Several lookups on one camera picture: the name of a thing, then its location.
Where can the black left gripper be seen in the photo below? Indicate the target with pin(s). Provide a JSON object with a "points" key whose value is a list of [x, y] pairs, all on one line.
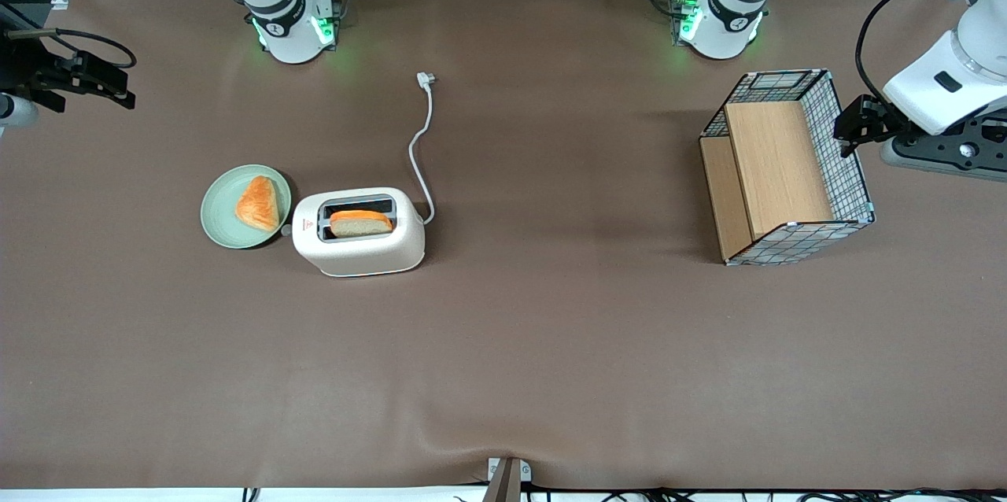
{"points": [[872, 116]]}

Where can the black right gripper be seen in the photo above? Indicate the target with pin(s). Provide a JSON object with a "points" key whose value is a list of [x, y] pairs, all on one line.
{"points": [[23, 67]]}

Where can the white two-slot toaster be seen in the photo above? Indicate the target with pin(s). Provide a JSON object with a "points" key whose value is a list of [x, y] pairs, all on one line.
{"points": [[362, 254]]}

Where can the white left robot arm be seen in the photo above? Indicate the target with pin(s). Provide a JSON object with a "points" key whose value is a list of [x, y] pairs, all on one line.
{"points": [[728, 18]]}

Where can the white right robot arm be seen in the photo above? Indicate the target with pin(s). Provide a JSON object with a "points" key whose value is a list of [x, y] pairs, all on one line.
{"points": [[285, 14]]}

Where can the pale green round plate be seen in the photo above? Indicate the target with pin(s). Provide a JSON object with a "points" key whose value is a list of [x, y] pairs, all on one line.
{"points": [[220, 211]]}

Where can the golden triangular pastry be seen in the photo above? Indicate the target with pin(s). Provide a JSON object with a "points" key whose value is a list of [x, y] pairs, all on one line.
{"points": [[258, 203]]}

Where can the bread slice with orange crust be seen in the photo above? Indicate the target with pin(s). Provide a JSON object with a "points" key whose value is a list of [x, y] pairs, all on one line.
{"points": [[360, 225]]}

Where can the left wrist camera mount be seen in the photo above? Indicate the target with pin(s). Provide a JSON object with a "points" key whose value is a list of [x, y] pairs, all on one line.
{"points": [[948, 152]]}

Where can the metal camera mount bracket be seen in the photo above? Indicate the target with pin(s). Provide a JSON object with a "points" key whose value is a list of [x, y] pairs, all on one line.
{"points": [[507, 480]]}

